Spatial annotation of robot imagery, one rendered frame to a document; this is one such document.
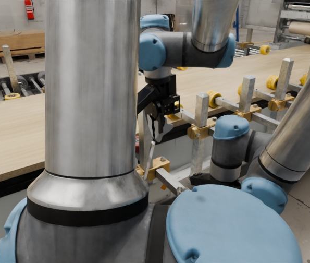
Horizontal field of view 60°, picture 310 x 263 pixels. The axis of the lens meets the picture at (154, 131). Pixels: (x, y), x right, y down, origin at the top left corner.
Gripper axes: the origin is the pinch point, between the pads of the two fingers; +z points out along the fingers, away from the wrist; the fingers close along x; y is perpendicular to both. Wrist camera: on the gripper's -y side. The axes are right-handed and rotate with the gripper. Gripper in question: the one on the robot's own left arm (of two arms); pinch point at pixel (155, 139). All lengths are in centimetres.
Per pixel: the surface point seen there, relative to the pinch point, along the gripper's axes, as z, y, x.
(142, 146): 6.1, -1.1, 7.2
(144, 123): -3.0, -0.2, 6.3
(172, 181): 17.1, 3.9, -3.0
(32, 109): 11, -26, 76
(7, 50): -12, -26, 115
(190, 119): 9.7, 27.8, 17.3
